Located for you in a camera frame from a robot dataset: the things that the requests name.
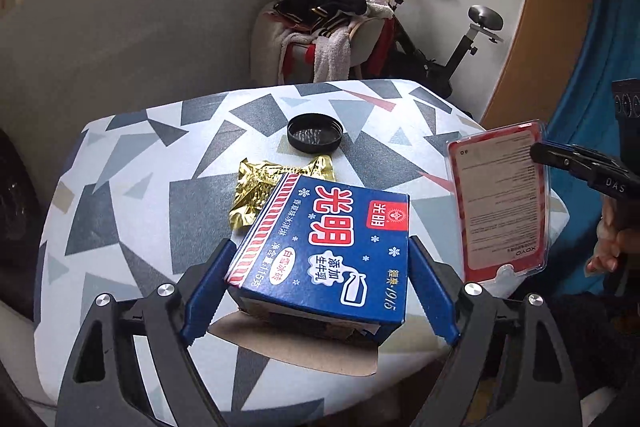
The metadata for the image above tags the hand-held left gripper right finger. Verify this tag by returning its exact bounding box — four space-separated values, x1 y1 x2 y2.
407 234 583 427

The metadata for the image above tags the clear blister pack red card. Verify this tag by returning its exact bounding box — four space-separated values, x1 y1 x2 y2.
446 119 551 283

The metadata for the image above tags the black plastic bag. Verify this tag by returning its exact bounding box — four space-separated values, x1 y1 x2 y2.
0 129 43 288

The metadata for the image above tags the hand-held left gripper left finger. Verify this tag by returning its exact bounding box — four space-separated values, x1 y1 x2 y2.
56 237 238 427

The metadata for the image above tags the person's right hand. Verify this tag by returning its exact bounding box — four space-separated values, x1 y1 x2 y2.
586 197 640 279

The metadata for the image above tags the beige chair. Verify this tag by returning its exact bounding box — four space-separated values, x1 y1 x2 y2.
250 0 396 85

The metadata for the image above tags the blue fabric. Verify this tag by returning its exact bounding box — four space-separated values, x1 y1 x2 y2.
547 0 640 298

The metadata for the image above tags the blue printed carton box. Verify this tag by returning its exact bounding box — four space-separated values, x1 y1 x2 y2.
207 172 412 375

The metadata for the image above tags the person's dark clothing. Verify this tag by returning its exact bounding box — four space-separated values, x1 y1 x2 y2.
545 292 640 427

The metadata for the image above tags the white fleece towel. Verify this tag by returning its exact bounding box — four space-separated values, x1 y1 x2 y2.
282 27 353 82

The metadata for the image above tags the black round lid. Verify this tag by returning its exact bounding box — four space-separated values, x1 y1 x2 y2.
287 113 345 154

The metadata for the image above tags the brown wooden panel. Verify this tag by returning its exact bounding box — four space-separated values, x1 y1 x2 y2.
480 0 598 128

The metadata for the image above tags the black exercise bike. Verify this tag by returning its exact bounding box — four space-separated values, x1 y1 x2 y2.
350 0 506 102

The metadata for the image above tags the gold foil wrapper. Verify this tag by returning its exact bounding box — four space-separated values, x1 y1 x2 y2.
229 154 337 233

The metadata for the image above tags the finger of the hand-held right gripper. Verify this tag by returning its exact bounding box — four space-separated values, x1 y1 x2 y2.
529 141 640 198

